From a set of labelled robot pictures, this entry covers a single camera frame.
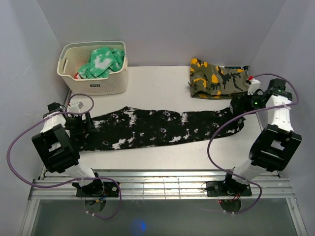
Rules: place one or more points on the green white tie-dye garment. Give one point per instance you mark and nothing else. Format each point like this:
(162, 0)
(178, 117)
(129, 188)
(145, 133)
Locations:
(102, 62)

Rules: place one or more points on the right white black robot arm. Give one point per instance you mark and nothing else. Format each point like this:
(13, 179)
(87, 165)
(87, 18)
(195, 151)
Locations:
(276, 144)

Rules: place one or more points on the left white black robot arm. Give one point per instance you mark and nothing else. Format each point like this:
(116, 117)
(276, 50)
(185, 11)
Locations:
(55, 145)

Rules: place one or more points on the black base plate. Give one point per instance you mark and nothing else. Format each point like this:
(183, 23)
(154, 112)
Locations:
(222, 189)
(110, 190)

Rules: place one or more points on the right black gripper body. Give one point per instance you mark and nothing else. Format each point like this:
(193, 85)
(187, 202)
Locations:
(251, 103)

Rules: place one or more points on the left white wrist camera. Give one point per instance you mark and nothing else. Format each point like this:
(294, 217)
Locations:
(75, 107)

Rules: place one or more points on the cream perforated plastic basket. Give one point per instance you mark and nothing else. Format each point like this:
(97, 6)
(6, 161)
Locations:
(74, 55)

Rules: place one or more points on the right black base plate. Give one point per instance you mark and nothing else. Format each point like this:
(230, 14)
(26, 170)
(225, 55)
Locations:
(222, 189)

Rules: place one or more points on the black white tie-dye trousers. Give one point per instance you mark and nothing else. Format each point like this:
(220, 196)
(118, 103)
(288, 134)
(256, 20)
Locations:
(136, 128)

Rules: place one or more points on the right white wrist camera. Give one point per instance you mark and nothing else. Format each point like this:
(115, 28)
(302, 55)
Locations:
(253, 85)

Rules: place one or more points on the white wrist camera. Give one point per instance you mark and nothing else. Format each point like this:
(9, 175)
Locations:
(253, 85)
(75, 107)

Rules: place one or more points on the folded camouflage trousers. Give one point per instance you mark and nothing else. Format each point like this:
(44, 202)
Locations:
(208, 81)

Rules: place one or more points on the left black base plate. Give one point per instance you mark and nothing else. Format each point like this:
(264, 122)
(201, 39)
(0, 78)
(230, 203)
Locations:
(110, 190)

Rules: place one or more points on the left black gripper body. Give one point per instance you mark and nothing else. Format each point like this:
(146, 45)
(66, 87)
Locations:
(75, 126)

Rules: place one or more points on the aluminium table edge rail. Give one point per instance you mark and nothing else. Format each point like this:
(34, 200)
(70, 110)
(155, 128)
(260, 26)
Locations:
(160, 185)

